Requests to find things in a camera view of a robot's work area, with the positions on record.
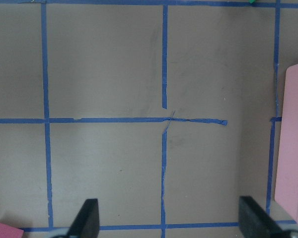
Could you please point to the pink foam cube centre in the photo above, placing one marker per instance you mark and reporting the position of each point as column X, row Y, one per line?
column 10, row 232

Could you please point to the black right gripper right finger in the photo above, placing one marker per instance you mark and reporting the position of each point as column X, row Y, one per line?
column 254, row 222

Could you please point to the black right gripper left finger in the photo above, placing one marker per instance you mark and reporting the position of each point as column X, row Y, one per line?
column 87, row 222

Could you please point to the pink plastic bin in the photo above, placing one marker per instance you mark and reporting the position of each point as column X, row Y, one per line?
column 286, row 189

